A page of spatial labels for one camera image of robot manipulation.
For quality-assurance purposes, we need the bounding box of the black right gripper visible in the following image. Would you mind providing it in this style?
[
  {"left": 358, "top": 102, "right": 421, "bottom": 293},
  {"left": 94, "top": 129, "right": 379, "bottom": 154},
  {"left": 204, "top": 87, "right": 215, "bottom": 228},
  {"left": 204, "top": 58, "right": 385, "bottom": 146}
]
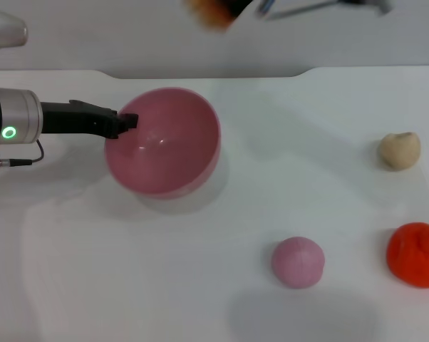
[{"left": 228, "top": 0, "right": 258, "bottom": 19}]

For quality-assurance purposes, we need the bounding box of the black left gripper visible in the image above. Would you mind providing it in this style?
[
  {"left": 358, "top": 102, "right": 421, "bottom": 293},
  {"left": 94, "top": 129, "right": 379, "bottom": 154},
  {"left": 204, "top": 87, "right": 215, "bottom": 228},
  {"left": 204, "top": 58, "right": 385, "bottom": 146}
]
[{"left": 40, "top": 99, "right": 140, "bottom": 140}]

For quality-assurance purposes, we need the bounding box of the orange striped bread roll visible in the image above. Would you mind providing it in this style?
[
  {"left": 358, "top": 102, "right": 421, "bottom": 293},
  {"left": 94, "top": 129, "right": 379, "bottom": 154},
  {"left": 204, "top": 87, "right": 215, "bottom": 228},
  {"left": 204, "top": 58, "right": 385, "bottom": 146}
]
[{"left": 184, "top": 0, "right": 239, "bottom": 33}]

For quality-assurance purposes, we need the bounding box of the pink plastic bowl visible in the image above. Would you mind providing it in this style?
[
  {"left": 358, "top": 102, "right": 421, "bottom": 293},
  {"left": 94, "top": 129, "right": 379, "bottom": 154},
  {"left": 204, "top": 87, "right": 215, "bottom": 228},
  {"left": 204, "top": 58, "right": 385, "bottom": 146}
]
[{"left": 104, "top": 87, "right": 222, "bottom": 200}]

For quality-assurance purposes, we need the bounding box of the red-orange round bread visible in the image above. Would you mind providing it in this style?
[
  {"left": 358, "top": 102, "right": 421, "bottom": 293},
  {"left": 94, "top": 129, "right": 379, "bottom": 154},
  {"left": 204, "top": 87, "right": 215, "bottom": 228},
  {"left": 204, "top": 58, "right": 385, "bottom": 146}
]
[{"left": 386, "top": 222, "right": 429, "bottom": 289}]

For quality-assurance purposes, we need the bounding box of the beige heart-shaped bun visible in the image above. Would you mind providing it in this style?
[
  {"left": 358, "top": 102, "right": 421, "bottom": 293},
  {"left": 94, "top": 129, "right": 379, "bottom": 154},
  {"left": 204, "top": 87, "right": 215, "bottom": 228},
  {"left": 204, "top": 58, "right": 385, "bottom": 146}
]
[{"left": 379, "top": 131, "right": 422, "bottom": 172}]

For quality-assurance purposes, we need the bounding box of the pink round bun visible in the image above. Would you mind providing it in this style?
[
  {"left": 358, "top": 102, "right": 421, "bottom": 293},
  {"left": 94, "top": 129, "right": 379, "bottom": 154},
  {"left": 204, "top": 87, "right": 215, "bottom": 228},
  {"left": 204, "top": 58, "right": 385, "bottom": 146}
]
[{"left": 271, "top": 237, "right": 325, "bottom": 289}]

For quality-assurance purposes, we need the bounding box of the right arm cable with plug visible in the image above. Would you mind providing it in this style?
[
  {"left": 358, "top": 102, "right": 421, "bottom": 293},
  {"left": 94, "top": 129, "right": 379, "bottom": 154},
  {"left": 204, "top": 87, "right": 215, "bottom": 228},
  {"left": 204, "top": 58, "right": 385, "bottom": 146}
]
[{"left": 255, "top": 0, "right": 396, "bottom": 21}]

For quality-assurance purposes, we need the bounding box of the arm cable with plug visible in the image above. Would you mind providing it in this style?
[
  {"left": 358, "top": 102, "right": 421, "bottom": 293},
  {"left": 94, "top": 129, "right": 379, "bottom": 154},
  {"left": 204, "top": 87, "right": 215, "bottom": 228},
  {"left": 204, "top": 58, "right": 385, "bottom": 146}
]
[
  {"left": 0, "top": 138, "right": 45, "bottom": 173},
  {"left": 255, "top": 0, "right": 396, "bottom": 21}
]

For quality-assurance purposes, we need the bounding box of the left arm cable with plug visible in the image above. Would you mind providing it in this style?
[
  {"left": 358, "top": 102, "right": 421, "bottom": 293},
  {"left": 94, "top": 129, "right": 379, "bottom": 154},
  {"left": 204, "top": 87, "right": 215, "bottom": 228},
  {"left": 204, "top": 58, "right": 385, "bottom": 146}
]
[{"left": 0, "top": 138, "right": 45, "bottom": 173}]

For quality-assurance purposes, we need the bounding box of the left wrist camera housing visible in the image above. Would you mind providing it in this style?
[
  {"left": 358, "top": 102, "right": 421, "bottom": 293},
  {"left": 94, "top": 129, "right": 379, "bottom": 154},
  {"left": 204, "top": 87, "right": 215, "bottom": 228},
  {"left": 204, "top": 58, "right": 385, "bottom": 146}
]
[{"left": 0, "top": 9, "right": 29, "bottom": 63}]

